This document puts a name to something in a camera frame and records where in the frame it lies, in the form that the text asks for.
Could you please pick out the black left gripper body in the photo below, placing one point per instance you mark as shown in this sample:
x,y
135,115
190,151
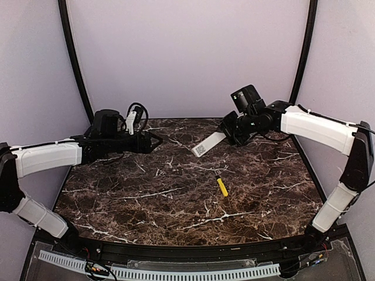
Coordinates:
x,y
145,141

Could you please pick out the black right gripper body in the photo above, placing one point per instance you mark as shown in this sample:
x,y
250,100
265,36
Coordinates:
x,y
233,129

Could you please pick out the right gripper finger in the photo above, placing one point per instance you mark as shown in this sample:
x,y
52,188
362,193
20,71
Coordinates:
x,y
233,140
228,124

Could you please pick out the white remote control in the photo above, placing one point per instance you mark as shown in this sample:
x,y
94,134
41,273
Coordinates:
x,y
207,144

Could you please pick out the yellow handled screwdriver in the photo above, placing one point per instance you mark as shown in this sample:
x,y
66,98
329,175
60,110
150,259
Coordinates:
x,y
221,186

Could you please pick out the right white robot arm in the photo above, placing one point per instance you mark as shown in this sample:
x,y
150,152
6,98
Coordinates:
x,y
350,139

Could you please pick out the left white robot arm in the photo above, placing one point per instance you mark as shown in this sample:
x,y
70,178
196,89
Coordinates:
x,y
18,162

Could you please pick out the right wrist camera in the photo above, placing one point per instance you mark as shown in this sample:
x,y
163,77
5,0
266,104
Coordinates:
x,y
248,101

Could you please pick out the right black frame post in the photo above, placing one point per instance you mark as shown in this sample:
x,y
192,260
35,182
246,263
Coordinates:
x,y
306,44

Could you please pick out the black frame post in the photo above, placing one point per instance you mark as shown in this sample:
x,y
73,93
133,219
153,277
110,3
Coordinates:
x,y
306,44
74,61

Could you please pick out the black front rail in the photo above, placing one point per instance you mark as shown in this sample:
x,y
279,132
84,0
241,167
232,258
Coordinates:
x,y
279,250

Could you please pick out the white slotted cable duct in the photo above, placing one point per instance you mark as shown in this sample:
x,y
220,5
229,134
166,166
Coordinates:
x,y
147,270

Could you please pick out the left black frame post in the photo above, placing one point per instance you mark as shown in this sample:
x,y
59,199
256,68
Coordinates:
x,y
74,61

